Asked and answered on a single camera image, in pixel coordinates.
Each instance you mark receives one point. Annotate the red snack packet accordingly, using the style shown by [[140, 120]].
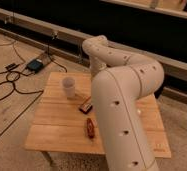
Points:
[[90, 128]]

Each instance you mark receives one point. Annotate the metal wall rail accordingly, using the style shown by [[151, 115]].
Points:
[[172, 67]]

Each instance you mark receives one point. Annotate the dark chocolate bar box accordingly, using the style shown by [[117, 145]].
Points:
[[86, 106]]

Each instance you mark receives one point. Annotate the translucent plastic cup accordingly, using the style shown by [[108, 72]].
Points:
[[68, 84]]

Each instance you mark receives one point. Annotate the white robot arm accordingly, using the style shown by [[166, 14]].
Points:
[[119, 79]]

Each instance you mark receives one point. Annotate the wooden table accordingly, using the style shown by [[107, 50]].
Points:
[[59, 126]]

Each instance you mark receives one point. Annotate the blue power box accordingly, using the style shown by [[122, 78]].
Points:
[[34, 65]]

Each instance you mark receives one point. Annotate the small black adapter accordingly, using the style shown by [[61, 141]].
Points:
[[11, 66]]

